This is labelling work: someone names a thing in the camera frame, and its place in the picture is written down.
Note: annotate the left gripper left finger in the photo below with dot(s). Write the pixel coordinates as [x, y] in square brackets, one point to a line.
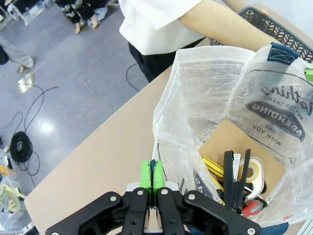
[137, 210]

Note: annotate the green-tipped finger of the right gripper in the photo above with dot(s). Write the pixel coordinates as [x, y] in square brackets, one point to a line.
[309, 74]

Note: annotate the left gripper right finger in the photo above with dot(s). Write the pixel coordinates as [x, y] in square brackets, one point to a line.
[171, 210]

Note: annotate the yellow black utility knife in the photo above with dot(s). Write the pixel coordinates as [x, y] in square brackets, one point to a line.
[212, 169]

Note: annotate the white tape dispenser yellow tape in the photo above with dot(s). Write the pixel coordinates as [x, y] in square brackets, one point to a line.
[256, 176]

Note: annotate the brown cardboard notebook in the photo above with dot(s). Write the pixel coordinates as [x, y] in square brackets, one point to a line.
[227, 137]

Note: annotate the person's left forearm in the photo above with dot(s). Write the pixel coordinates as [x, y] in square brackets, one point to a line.
[220, 22]

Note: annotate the black plastic shopping basket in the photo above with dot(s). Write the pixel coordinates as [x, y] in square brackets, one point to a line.
[281, 29]

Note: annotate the clear plastic bin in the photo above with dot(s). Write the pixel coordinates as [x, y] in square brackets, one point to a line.
[14, 220]

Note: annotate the yellow printed package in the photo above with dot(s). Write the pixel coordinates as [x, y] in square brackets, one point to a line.
[9, 198]

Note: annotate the person in white T-shirt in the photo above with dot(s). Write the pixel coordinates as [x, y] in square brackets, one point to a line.
[156, 29]

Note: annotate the flat metal plate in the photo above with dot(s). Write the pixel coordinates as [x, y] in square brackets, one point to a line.
[24, 84]

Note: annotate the person in grey trousers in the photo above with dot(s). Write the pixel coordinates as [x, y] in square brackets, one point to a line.
[14, 52]

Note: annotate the person in black patterned clothes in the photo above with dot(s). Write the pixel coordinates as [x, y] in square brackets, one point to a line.
[73, 12]

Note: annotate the clear storage boxes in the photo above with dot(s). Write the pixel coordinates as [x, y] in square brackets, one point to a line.
[29, 12]

